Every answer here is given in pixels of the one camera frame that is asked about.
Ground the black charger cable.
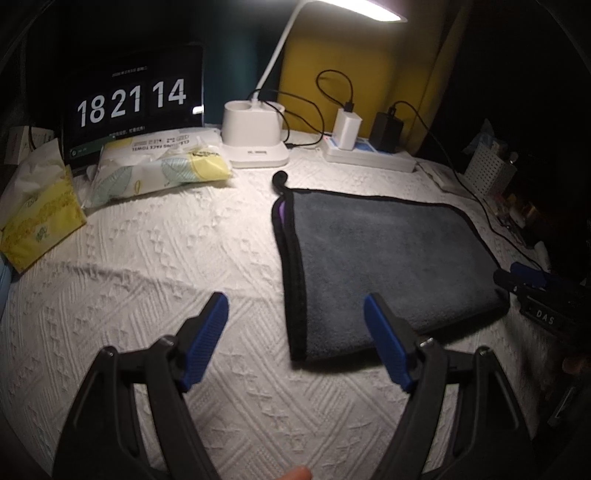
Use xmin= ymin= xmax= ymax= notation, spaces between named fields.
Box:
xmin=316 ymin=69 xmax=356 ymax=113

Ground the tablet showing clock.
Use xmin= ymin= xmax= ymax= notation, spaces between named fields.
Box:
xmin=61 ymin=43 xmax=206 ymax=163

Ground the black lamp cable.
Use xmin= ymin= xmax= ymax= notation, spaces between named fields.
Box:
xmin=247 ymin=90 xmax=325 ymax=149

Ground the white desk lamp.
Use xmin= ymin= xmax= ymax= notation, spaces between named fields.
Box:
xmin=222 ymin=0 xmax=409 ymax=169

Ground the white power strip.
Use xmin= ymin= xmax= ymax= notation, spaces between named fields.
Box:
xmin=321 ymin=136 xmax=418 ymax=174

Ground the black power adapter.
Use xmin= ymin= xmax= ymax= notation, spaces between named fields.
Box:
xmin=370 ymin=111 xmax=404 ymax=154

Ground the white cardboard box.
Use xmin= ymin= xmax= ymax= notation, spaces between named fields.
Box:
xmin=6 ymin=126 xmax=55 ymax=165

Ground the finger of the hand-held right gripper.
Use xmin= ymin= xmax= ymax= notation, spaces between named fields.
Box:
xmin=492 ymin=269 xmax=523 ymax=293
xmin=510 ymin=261 xmax=563 ymax=291

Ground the white textured tablecloth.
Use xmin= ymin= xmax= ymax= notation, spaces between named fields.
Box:
xmin=0 ymin=129 xmax=561 ymax=480

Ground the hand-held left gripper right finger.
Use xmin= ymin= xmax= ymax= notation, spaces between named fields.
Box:
xmin=363 ymin=293 xmax=539 ymax=480

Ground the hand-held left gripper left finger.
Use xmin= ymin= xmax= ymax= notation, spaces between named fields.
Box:
xmin=53 ymin=292 xmax=230 ymax=480

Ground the white charger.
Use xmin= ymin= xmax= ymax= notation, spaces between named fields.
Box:
xmin=333 ymin=108 xmax=363 ymax=151

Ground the white perforated basket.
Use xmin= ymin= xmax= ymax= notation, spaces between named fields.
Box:
xmin=463 ymin=139 xmax=518 ymax=200

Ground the grey towel with black trim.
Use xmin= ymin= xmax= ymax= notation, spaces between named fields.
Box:
xmin=270 ymin=171 xmax=510 ymax=363

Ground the black adapter cable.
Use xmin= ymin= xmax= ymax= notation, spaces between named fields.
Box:
xmin=387 ymin=101 xmax=532 ymax=250

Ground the leaf print face towel pack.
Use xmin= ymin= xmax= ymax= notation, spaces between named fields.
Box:
xmin=87 ymin=128 xmax=233 ymax=209

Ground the yellow tissue pack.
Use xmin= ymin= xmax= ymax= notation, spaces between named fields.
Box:
xmin=0 ymin=167 xmax=88 ymax=273

